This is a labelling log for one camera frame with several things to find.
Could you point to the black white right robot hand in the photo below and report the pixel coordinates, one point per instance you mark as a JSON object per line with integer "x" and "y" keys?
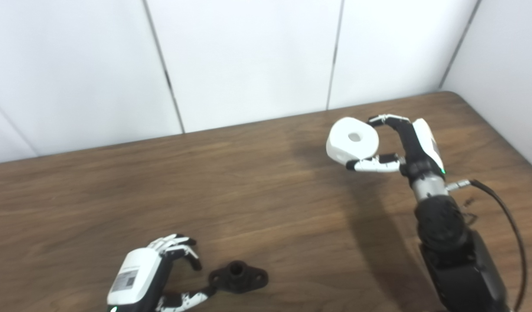
{"x": 417, "y": 147}

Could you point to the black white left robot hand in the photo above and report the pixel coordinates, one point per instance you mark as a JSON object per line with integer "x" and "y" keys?
{"x": 133, "y": 277}

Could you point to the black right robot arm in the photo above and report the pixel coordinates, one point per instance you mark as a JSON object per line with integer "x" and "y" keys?
{"x": 454, "y": 251}

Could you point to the black flanged holder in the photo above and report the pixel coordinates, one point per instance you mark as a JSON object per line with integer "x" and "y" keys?
{"x": 238, "y": 277}

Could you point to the round white plastic piece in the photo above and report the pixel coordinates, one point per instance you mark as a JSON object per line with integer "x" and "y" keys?
{"x": 350, "y": 141}

